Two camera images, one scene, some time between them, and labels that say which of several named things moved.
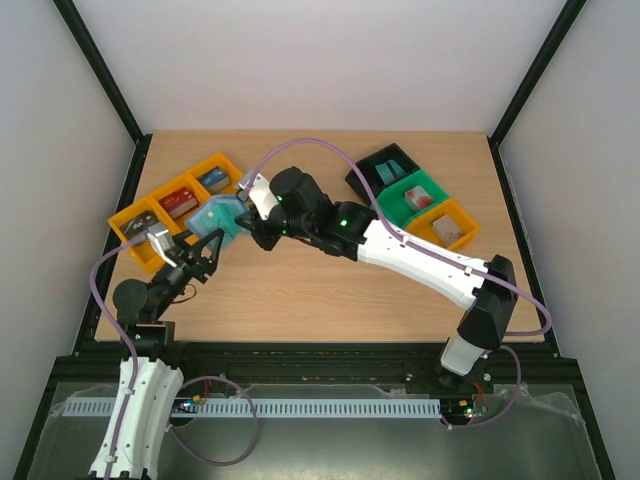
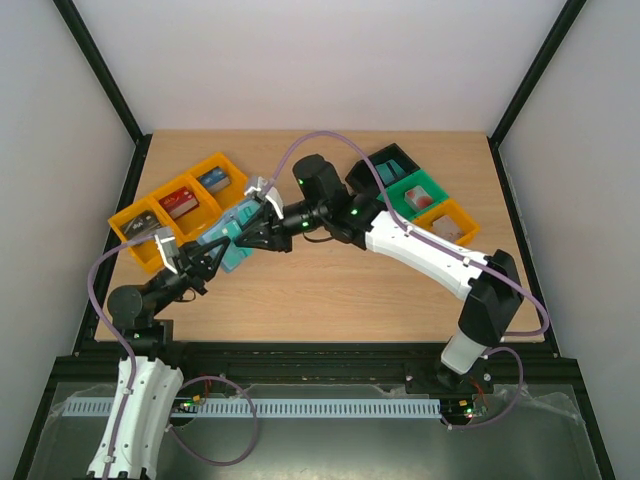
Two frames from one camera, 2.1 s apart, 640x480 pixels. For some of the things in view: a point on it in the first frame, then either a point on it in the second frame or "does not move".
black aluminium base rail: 317,363 does not move
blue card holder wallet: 220,212 to 235,251
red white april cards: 418,198 does not move
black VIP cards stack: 137,226 does not move
